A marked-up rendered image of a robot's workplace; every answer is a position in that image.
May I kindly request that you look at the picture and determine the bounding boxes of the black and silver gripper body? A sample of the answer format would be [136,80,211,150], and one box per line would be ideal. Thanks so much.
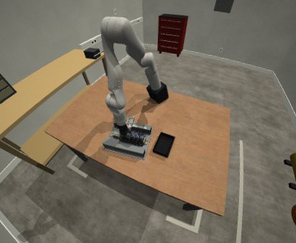
[115,116,134,135]

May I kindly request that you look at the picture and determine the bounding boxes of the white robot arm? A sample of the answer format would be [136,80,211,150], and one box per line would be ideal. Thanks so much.
[101,17,161,121]

